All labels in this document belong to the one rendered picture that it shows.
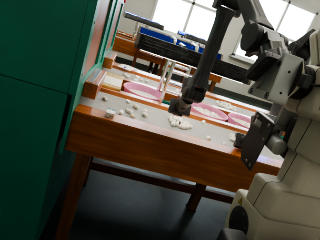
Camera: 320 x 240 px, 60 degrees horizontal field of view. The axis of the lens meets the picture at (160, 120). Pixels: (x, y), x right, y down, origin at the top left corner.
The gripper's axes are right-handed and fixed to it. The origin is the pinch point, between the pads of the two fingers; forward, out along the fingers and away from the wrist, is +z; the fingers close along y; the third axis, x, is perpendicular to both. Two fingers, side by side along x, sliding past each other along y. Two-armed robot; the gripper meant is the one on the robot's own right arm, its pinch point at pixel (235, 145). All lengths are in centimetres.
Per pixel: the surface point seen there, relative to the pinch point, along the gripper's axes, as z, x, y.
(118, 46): 223, -174, 77
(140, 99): 21, -18, 50
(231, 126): 20.0, -18.0, -6.3
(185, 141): -11.4, 8.5, 29.7
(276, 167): -12.1, 9.4, -15.2
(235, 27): 355, -403, -154
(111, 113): -11, 5, 64
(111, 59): 44, -50, 73
